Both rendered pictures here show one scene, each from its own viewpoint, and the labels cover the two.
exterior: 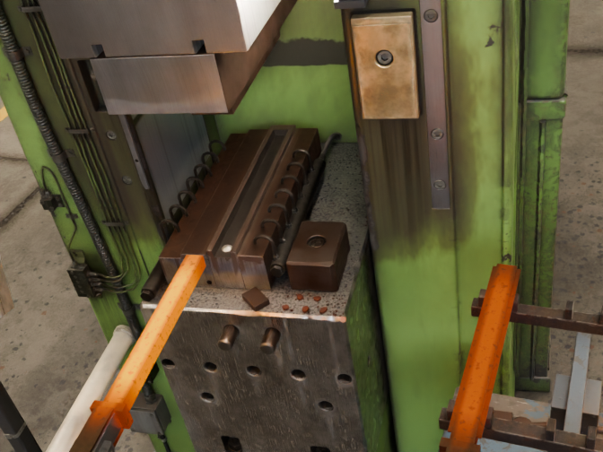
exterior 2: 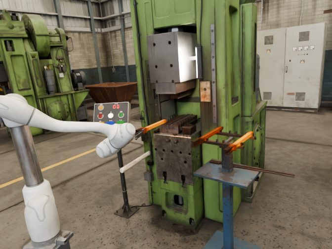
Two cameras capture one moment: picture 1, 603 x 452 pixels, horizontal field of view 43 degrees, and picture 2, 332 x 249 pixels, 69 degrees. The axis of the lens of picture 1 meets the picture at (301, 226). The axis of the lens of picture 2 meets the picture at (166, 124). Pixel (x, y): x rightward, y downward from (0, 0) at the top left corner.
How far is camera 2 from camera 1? 1.07 m
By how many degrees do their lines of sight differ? 24
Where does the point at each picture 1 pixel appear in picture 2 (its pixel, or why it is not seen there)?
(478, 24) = (222, 84)
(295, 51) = (195, 99)
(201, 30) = (173, 78)
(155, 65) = (165, 84)
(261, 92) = (187, 107)
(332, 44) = not seen: hidden behind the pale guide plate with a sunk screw
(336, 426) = (186, 168)
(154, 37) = (166, 79)
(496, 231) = (225, 129)
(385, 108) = (204, 99)
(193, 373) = (160, 152)
